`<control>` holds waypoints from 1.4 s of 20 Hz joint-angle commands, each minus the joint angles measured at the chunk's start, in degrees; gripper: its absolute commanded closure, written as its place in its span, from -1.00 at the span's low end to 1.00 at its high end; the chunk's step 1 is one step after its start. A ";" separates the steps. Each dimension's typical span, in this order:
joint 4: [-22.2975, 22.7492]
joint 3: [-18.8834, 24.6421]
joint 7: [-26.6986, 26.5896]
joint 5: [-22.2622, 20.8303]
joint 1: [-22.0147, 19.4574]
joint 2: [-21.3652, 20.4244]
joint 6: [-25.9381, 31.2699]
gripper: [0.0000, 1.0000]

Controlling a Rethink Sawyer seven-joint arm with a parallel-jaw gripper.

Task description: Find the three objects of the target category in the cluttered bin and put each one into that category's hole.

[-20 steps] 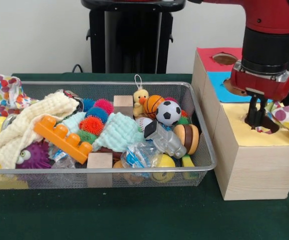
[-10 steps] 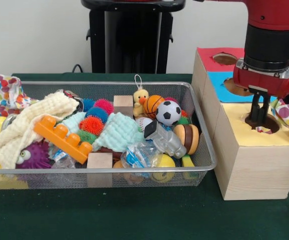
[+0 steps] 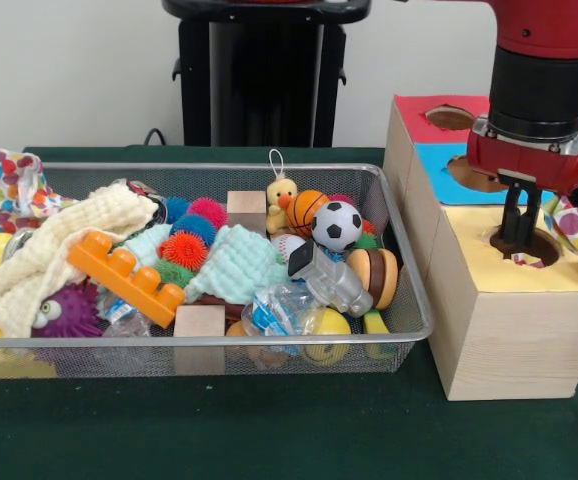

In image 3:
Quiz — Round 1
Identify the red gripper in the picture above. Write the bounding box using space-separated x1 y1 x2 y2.
466 113 578 247

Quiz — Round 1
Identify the wooden box with three holes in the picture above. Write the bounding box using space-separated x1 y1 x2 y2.
382 93 578 402

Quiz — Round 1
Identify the toy hamburger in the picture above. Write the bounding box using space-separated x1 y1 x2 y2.
347 247 399 309

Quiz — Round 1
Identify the small black white soccer ball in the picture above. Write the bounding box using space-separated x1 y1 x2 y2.
311 200 364 252

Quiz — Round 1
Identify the silver plastic toy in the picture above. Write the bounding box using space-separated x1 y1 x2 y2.
287 239 374 319

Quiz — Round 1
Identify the small orange basketball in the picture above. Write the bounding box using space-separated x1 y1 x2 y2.
286 189 331 237

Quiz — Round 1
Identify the yellow rubber duck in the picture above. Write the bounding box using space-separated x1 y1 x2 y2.
265 148 300 235

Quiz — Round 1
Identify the small wooden cube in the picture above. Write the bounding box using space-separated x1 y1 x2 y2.
226 190 269 236

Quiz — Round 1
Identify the mint green waffle cloth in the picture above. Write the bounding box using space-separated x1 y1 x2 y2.
118 222 288 305

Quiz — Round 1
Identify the orange plastic building block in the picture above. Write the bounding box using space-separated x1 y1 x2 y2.
66 230 187 329

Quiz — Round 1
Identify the cream waffle cloth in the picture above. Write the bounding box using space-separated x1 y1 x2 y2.
0 182 160 339

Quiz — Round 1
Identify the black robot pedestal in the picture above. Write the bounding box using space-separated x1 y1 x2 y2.
161 0 373 149

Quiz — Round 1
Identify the silver wire mesh bin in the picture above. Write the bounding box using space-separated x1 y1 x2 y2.
0 160 436 380

